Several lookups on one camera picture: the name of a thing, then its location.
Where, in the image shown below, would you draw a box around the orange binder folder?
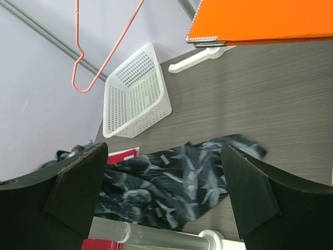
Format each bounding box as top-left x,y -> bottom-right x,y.
185,1 -> 332,47

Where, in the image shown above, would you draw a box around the pink wire hanger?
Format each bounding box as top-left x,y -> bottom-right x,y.
71,1 -> 144,93

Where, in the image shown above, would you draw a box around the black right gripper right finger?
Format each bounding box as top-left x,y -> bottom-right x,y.
221,144 -> 332,249

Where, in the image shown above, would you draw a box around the dark shark-print shorts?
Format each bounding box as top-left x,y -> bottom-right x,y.
39,134 -> 268,231

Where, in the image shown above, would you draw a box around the red notebook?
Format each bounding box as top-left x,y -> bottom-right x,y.
81,147 -> 140,250

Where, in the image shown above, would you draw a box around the white perforated plastic basket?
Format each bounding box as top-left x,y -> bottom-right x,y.
103,43 -> 172,138

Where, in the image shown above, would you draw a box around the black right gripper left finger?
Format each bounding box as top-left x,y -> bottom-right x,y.
1,143 -> 108,249

